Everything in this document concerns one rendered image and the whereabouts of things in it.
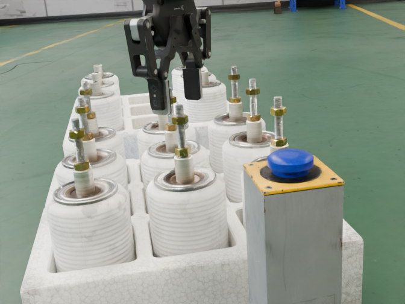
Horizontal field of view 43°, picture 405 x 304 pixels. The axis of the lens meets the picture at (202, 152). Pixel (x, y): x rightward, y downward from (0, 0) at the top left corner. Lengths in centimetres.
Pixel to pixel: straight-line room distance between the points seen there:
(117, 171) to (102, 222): 14
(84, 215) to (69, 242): 4
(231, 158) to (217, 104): 42
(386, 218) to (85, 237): 67
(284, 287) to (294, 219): 6
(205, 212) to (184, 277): 8
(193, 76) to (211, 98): 51
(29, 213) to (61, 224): 65
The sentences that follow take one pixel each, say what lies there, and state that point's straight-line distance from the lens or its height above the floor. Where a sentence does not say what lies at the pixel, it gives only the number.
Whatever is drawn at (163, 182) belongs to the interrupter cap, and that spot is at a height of 25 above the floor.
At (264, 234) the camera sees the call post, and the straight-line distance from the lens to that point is 44.
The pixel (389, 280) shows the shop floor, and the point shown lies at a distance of 91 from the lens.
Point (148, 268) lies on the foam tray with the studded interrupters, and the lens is 59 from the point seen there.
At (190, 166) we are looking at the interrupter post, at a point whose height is 27.
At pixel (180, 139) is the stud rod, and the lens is 61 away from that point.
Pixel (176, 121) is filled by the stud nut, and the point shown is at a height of 33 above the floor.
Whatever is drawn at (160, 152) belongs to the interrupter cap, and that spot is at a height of 25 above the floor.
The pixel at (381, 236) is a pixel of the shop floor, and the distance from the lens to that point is 103.
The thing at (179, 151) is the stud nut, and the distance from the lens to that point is 61.
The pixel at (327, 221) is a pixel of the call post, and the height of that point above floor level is 28.
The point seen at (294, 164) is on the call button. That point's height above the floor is 33.
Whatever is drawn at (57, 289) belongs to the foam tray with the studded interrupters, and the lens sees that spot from 60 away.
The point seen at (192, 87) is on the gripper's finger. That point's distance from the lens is 62.
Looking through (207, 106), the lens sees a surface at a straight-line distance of 113.
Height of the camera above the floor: 48
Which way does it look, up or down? 19 degrees down
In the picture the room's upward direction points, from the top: 4 degrees counter-clockwise
